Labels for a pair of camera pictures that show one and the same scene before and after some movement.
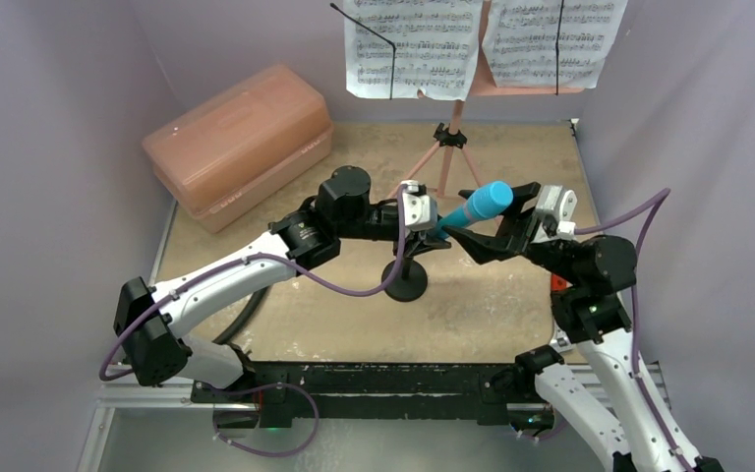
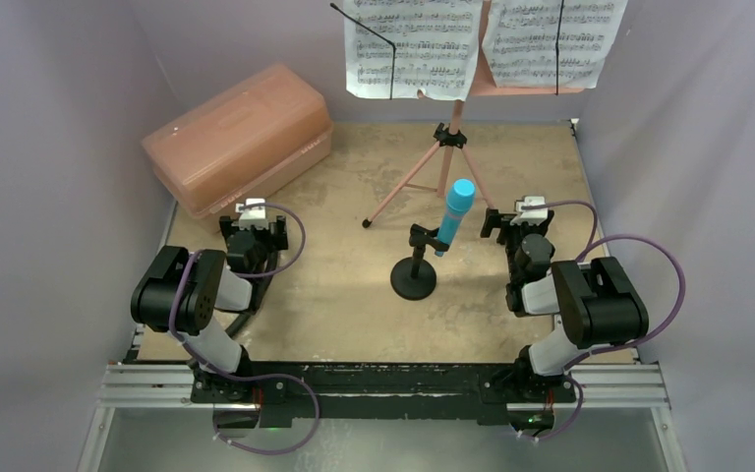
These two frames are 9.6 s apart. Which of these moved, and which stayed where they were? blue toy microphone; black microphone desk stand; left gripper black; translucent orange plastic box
Moved: black microphone desk stand; left gripper black; blue toy microphone
Stayed: translucent orange plastic box
